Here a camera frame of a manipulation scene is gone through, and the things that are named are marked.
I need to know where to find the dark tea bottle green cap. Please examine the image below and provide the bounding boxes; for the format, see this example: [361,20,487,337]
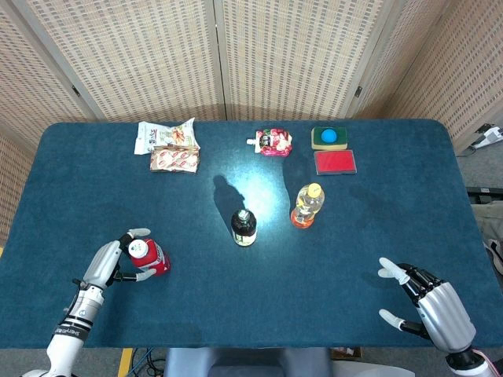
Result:
[229,209,258,247]

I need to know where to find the cardboard box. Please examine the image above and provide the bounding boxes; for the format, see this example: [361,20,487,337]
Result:
[329,347,362,359]

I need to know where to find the black bar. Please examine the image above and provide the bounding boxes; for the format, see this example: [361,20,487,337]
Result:
[466,187,503,204]

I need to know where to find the pink spouted drink pouch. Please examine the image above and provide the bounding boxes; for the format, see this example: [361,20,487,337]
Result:
[246,128,294,158]

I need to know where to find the orange tea bottle yellow cap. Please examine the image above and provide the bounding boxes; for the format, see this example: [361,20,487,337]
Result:
[290,182,326,230]

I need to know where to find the dark grey robot torso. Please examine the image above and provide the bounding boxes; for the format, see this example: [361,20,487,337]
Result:
[163,347,335,377]

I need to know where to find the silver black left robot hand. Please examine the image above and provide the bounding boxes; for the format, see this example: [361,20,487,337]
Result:
[72,227,157,291]

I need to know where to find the red juice bottle white cap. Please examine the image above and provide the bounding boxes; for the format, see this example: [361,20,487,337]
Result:
[127,237,172,277]

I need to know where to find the floor cables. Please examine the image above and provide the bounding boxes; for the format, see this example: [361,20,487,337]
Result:
[131,347,166,377]

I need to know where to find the brown red-printed snack pack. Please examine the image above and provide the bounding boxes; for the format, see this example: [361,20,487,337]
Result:
[149,145,200,174]

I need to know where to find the white shoe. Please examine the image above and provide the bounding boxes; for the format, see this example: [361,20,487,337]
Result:
[485,237,503,276]

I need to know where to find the red flat box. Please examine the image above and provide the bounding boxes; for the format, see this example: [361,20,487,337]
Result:
[313,148,358,176]

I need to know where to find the woven folding screen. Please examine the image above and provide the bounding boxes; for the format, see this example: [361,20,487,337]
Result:
[0,0,503,248]

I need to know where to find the white device on floor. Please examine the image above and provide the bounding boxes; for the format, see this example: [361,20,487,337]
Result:
[469,123,503,150]

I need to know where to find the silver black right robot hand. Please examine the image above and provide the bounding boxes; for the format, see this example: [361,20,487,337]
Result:
[376,257,477,354]

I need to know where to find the white snack bag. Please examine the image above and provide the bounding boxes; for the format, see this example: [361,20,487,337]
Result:
[134,117,201,156]

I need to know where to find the yellow green sponge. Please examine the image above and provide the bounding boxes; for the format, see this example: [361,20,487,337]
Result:
[310,126,349,152]

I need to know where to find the beige bag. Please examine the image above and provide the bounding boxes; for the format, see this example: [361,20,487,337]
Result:
[471,202,503,247]

